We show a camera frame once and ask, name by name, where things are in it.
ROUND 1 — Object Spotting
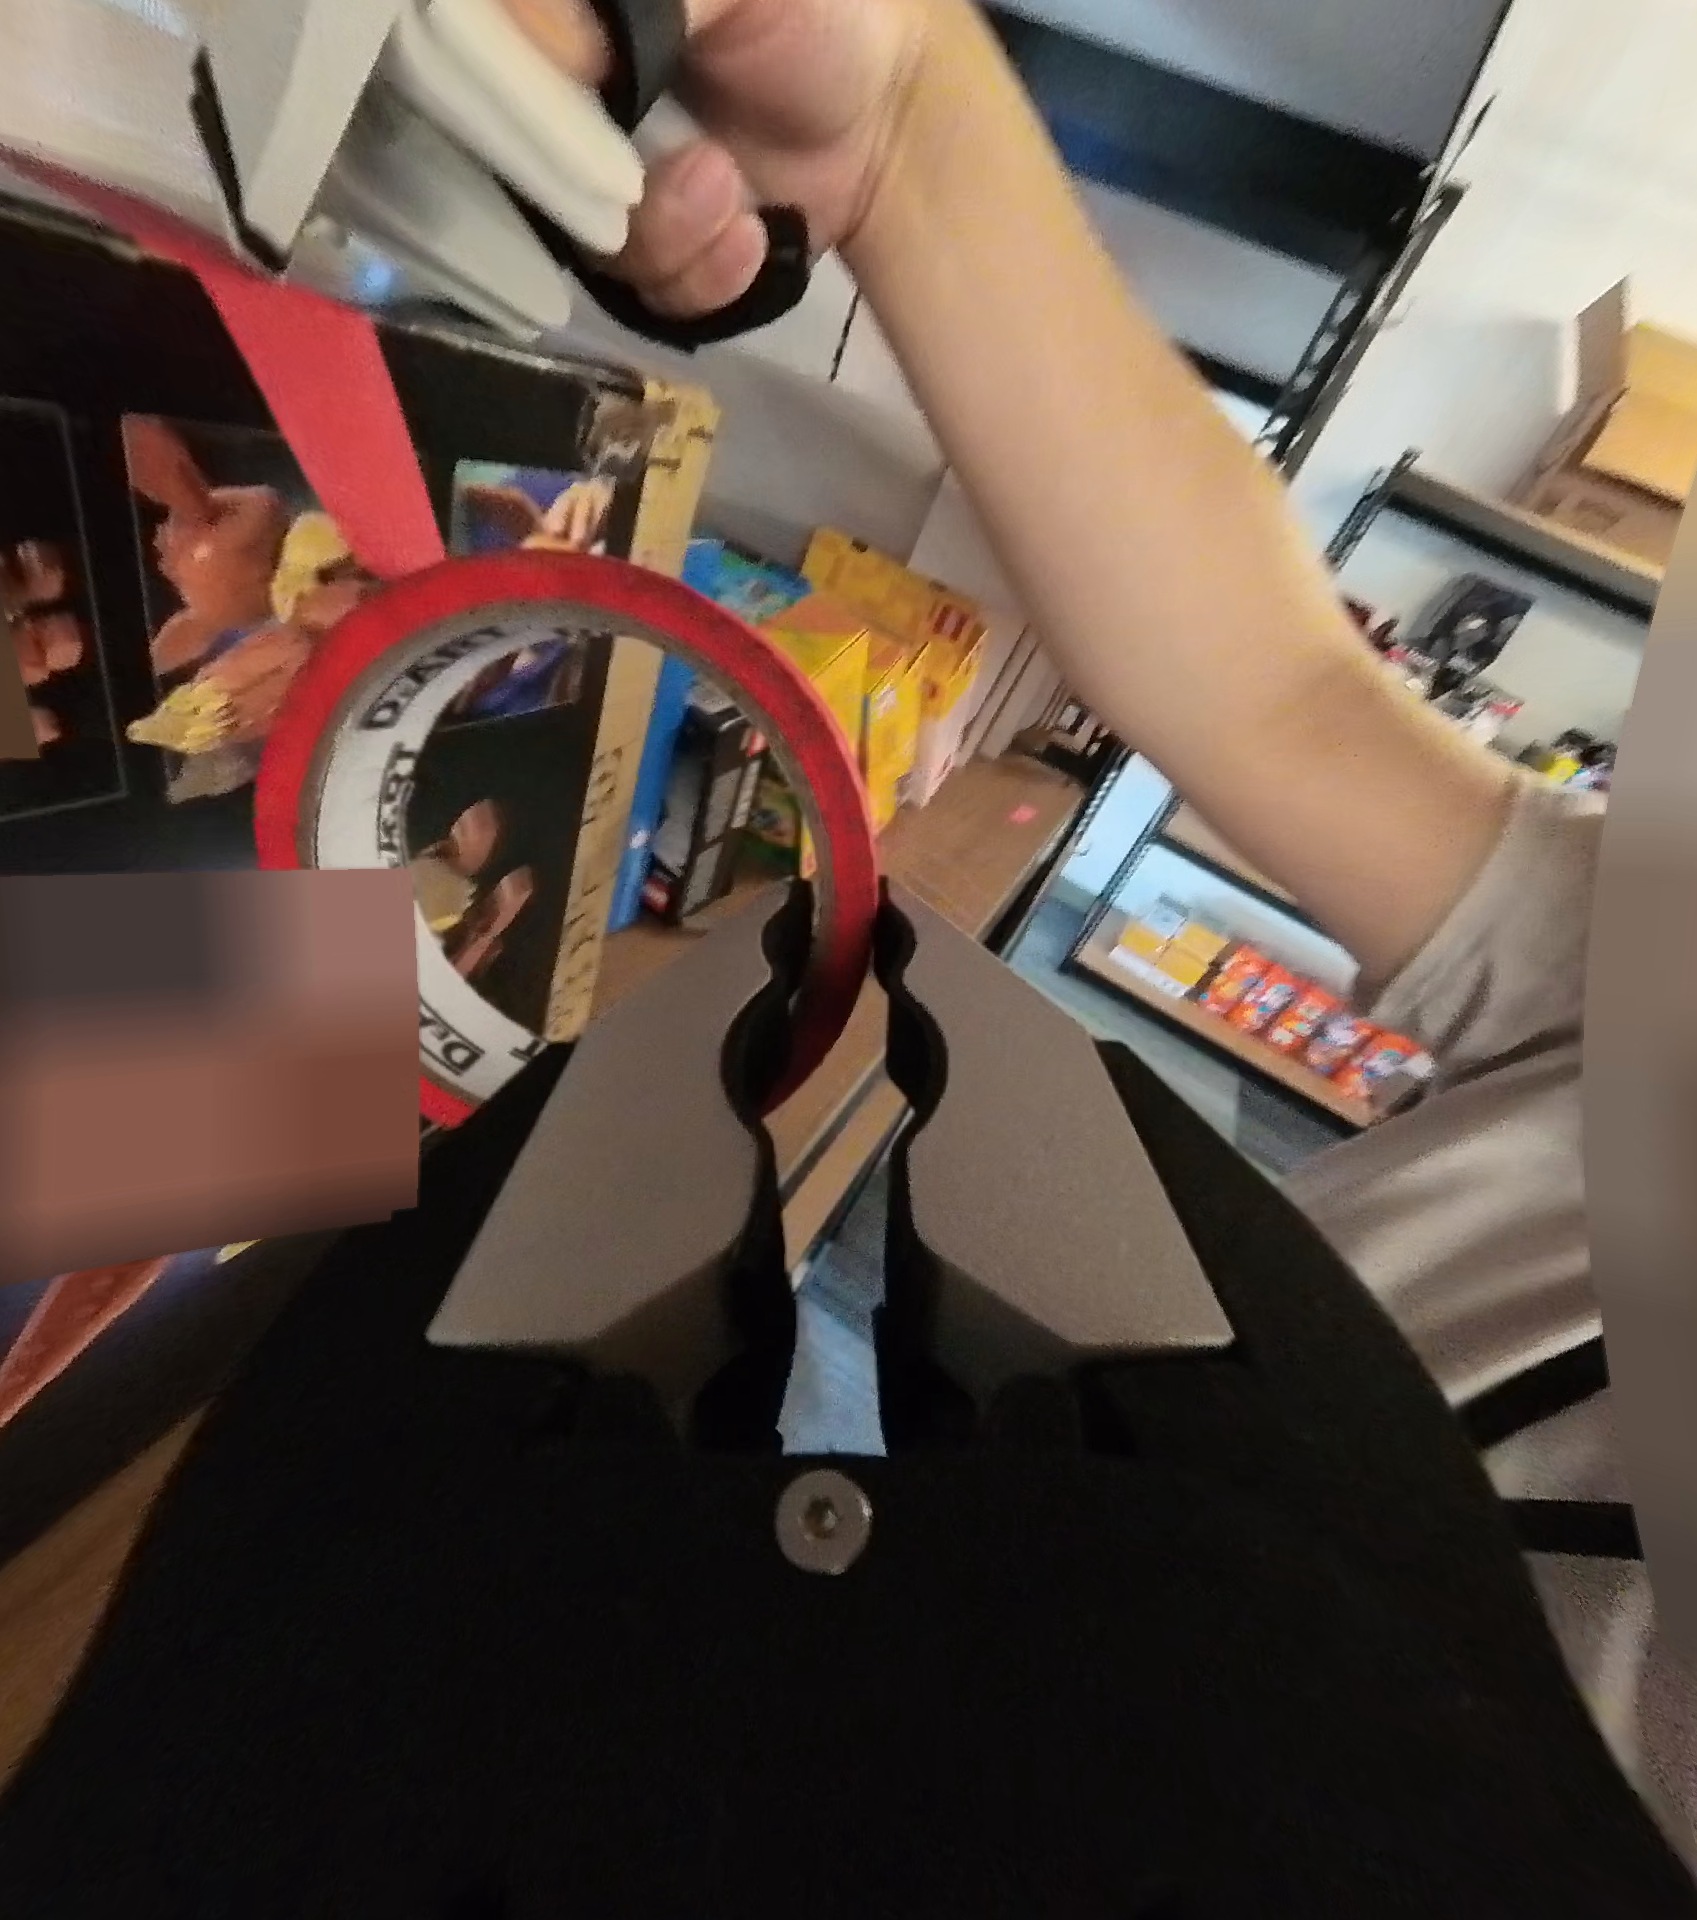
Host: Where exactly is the black toy box tan base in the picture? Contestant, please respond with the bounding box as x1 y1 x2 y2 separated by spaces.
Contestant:
0 164 723 1623

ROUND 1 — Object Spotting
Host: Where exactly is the person's white clothing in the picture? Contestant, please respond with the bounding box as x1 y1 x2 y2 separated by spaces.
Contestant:
1283 780 1697 1920

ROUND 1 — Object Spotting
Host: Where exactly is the brown cardboard box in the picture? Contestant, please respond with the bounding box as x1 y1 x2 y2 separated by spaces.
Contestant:
1514 282 1697 561

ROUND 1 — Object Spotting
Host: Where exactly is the person's right forearm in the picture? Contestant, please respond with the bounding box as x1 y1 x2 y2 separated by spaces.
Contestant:
833 60 1524 1000

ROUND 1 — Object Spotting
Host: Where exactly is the black metal shelf rack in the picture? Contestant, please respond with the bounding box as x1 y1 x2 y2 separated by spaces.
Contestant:
1058 450 1660 1135
0 0 1517 1920

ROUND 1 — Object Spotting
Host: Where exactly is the row of orange toy boxes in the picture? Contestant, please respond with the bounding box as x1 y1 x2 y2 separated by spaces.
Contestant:
1110 900 1434 1117

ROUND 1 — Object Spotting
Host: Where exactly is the orange tape roll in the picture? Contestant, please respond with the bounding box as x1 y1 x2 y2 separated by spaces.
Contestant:
0 127 883 1130

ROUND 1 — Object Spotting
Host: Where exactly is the small black toy box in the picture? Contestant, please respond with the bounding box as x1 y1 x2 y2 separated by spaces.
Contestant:
644 696 774 921

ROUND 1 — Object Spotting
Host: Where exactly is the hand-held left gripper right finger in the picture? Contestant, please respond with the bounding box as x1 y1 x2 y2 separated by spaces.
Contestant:
870 878 1234 1454

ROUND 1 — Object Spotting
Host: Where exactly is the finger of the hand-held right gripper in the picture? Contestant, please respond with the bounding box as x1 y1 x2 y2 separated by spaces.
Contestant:
285 82 576 336
192 0 415 277

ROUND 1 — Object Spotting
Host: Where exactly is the person's right hand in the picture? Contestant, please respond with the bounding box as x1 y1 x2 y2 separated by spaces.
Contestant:
510 0 946 320

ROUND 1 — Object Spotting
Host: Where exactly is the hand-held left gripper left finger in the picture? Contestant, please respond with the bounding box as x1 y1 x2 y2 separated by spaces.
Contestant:
424 878 812 1451

